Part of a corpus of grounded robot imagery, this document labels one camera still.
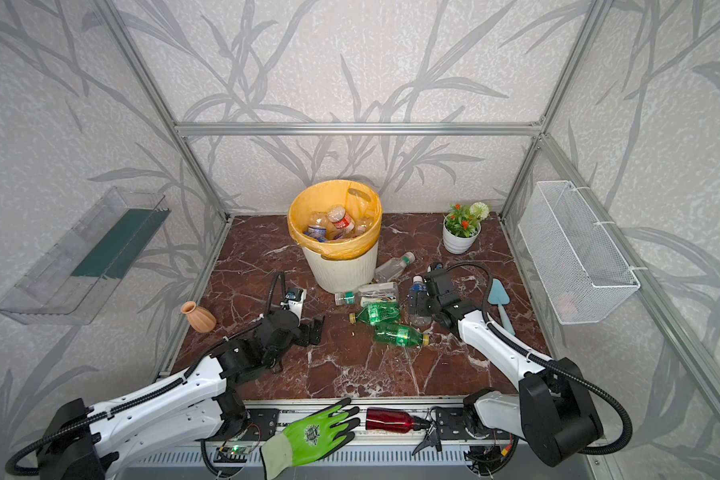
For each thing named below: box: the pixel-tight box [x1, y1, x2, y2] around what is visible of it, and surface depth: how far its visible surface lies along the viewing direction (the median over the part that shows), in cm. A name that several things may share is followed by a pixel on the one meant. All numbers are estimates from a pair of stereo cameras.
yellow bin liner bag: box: [288, 179, 383, 260], surface depth 91 cm
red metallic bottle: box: [365, 407, 431, 433], surface depth 73 cm
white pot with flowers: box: [442, 201, 489, 254], surface depth 103 cm
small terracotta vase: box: [180, 301, 217, 333], surface depth 86 cm
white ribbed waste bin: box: [302, 242, 379, 294], surface depth 89 cm
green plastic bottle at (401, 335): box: [374, 324, 430, 348], surface depth 87 cm
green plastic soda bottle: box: [349, 302, 401, 327], surface depth 93 cm
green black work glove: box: [259, 398, 361, 480], surface depth 72 cm
